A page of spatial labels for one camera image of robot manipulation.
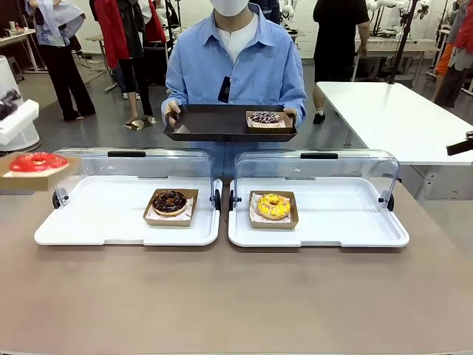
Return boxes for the chocolate sprinkle donut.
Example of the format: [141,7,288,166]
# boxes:
[245,109,296,134]

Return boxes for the dark donut with purple sprinkles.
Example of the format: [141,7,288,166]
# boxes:
[249,110,282,128]

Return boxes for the black serving tray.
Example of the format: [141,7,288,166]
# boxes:
[163,104,299,143]

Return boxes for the red glazed donut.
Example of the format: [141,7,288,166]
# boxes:
[9,152,70,174]
[0,155,81,192]

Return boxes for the person's right forearm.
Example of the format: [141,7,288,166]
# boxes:
[165,68,190,108]

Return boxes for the person's left forearm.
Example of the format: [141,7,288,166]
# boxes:
[283,72,308,125]

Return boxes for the yellow glazed donut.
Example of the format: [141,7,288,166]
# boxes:
[248,190,299,229]
[256,192,292,220]

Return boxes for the person in blue shirt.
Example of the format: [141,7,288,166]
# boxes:
[165,0,308,177]

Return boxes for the chocolate glazed donut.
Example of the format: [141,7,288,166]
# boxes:
[152,189,188,217]

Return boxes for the person's right hand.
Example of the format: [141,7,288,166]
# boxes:
[162,99,184,129]

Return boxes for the large white table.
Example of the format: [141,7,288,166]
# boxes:
[316,81,473,200]

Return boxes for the bystander in red vest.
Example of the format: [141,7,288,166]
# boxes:
[430,0,473,109]

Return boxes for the black tripod stand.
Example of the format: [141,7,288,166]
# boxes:
[387,0,421,85]

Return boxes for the long grey background table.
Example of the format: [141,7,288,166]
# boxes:
[354,36,443,82]

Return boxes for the white display case base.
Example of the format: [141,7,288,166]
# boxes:
[33,175,222,247]
[228,176,410,248]

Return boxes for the clear display case lid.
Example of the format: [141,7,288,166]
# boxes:
[228,149,401,212]
[46,147,222,212]

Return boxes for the white background robot arms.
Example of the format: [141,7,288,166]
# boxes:
[365,0,432,18]

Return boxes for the man in black t-shirt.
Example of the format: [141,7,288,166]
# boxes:
[312,0,370,125]

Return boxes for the white paper liner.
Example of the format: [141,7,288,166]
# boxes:
[146,197,195,221]
[250,194,296,223]

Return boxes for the small white background robot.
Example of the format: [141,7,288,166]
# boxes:
[279,0,296,27]

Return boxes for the white face mask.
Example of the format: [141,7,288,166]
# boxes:
[212,0,249,17]

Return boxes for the small grey folding table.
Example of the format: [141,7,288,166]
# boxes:
[85,34,121,93]

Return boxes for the bystander in pale blue blouse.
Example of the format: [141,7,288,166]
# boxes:
[25,0,97,122]

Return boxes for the white background desk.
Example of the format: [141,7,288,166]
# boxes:
[0,28,38,75]

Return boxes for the white air purifier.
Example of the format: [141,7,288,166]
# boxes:
[0,55,41,153]

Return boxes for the silver mannequin base plate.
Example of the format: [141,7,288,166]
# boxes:
[123,118,151,131]

